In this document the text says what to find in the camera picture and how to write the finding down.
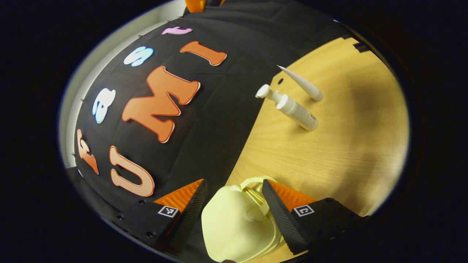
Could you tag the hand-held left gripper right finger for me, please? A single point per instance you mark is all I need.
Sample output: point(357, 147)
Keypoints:
point(281, 215)

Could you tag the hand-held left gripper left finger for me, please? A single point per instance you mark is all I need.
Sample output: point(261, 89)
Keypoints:
point(192, 212)

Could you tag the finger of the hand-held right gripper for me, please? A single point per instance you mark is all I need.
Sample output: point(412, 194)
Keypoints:
point(195, 5)

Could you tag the pale yellow suitcase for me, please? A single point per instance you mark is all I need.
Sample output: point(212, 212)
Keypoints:
point(230, 226)

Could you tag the white pump bottle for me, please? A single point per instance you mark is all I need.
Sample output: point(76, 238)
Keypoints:
point(296, 111)

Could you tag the white squeeze tube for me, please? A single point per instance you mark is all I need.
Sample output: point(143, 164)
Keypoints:
point(303, 84)

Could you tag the black backdrop cloth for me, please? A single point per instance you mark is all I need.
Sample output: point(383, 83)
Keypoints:
point(219, 128)

